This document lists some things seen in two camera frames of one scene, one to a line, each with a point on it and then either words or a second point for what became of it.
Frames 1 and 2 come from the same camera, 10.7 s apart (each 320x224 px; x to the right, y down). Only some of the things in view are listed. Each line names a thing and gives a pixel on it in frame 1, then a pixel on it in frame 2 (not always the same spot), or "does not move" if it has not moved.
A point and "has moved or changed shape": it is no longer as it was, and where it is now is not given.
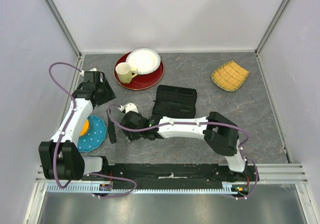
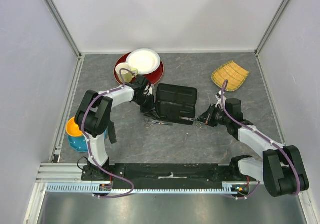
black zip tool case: x=175 y=101 does not move
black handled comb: x=111 y=130 does not move
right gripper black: x=134 y=135 -> x=205 y=118
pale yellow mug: x=125 y=74 does not move
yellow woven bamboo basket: x=230 y=76 does not move
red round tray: x=140 y=81 does not move
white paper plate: x=146 y=60 does not move
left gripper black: x=109 y=94 -> x=151 y=107
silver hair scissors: x=127 y=141 has moved or changed shape
